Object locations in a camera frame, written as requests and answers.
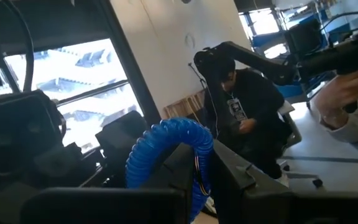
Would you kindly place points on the person's hand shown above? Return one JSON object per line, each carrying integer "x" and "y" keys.
{"x": 340, "y": 93}

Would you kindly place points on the grey office chair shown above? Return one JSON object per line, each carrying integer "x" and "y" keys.
{"x": 291, "y": 124}

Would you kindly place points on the blue coil wristband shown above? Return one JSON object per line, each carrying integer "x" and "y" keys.
{"x": 166, "y": 130}

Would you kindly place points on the person's forearm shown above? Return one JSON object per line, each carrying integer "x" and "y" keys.
{"x": 356, "y": 124}

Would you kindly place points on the person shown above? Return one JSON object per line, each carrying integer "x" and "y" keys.
{"x": 253, "y": 102}

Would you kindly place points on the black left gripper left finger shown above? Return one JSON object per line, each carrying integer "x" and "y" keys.
{"x": 176, "y": 174}

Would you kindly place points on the wooden board stack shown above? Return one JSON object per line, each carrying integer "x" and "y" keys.
{"x": 185, "y": 105}

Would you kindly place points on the black chair caster wheel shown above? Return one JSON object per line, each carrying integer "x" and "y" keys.
{"x": 317, "y": 183}

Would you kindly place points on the black background monitor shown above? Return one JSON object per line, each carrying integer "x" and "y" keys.
{"x": 303, "y": 37}

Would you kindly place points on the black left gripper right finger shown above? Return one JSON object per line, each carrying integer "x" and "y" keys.
{"x": 238, "y": 180}

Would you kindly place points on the white name badge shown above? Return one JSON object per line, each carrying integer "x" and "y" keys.
{"x": 237, "y": 109}

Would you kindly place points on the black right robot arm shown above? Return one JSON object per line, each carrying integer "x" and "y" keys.
{"x": 17, "y": 133}

